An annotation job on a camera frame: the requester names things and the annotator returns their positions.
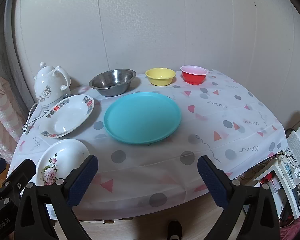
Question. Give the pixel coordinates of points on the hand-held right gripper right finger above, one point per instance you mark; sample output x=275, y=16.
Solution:
x=212, y=182

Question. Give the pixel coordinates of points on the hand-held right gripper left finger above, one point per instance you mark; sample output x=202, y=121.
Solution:
x=82, y=180

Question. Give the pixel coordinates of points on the white rose print bowl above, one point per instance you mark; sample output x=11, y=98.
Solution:
x=60, y=160

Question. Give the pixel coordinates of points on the white plate patterned rim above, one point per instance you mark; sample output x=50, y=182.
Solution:
x=67, y=117

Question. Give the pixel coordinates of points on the teal plastic plate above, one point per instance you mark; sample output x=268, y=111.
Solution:
x=142, y=117

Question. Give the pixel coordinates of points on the stainless steel bowl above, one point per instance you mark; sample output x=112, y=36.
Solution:
x=112, y=82

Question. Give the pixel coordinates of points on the red plastic bowl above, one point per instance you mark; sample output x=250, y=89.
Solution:
x=193, y=76

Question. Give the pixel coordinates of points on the yellow plastic bowl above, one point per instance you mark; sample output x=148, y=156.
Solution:
x=160, y=77

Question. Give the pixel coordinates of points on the black slipper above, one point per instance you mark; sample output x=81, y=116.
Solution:
x=174, y=230

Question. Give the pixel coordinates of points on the white patterned tablecloth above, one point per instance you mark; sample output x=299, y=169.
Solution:
x=152, y=160

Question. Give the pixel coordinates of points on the pink patterned curtain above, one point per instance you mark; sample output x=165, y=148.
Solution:
x=2, y=105

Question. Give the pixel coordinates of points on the white box with buttons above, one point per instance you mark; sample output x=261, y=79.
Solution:
x=287, y=182

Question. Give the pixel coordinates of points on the white grilled appliance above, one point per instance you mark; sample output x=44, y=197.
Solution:
x=298, y=148

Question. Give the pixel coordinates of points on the white ceramic electric kettle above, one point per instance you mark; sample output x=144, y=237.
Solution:
x=48, y=82

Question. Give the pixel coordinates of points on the pink cloth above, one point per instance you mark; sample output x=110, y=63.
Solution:
x=298, y=228

